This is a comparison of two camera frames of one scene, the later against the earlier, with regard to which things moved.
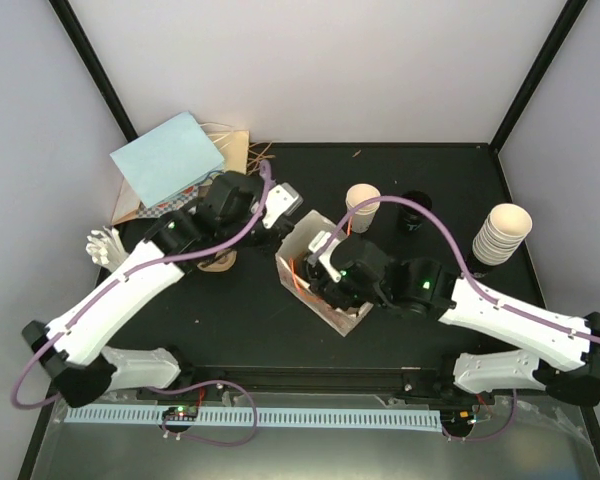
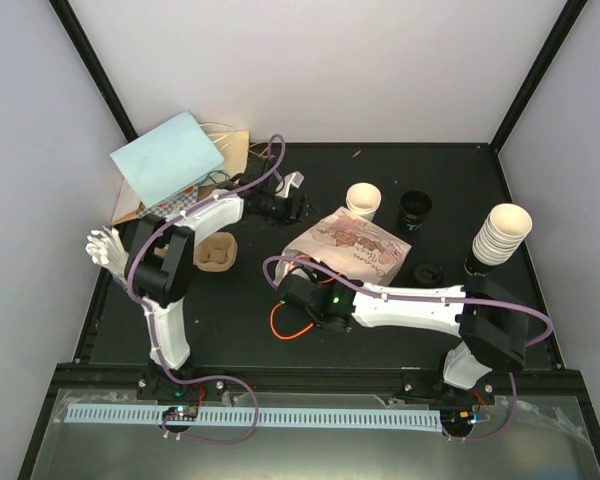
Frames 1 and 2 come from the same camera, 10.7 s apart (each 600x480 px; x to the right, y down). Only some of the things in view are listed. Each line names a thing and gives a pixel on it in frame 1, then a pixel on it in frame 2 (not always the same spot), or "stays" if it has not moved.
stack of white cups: x=501 y=234 stays
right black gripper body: x=325 y=288 → x=316 y=321
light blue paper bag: x=170 y=161 stays
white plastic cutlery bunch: x=106 y=248 stays
